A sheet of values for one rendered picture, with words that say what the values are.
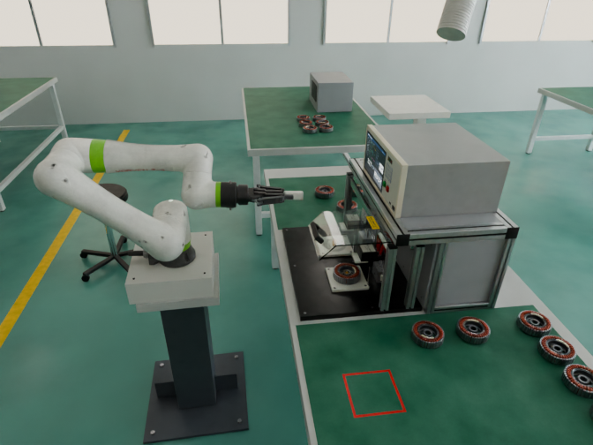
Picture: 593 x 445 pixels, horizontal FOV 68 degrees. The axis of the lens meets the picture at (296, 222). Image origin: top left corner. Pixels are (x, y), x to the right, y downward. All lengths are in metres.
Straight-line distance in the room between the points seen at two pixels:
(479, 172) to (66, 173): 1.35
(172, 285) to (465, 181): 1.15
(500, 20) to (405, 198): 5.72
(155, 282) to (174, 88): 4.79
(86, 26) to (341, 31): 3.20
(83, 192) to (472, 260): 1.34
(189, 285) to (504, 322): 1.20
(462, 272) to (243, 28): 4.97
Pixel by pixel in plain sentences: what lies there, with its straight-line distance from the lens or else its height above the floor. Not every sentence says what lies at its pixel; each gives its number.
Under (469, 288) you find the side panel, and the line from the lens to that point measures 1.79.
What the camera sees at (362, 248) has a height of 0.92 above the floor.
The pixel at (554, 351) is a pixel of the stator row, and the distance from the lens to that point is 1.78.
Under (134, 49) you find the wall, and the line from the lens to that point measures 6.32.
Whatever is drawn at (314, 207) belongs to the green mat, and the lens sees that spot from 2.40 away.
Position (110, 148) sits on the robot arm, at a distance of 1.64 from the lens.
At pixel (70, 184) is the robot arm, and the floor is 1.30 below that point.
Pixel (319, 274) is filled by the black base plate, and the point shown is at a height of 0.77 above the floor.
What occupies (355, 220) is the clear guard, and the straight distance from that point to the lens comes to 1.67.
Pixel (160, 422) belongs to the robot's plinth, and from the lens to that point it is 2.37.
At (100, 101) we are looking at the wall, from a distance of 6.58.
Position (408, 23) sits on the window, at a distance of 6.58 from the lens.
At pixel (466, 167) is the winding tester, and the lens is 1.62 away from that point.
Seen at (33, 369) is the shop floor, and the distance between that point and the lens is 2.87.
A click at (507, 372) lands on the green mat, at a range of 1.67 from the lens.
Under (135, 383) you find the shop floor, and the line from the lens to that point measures 2.58.
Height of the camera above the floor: 1.89
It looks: 30 degrees down
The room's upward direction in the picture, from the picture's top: 1 degrees clockwise
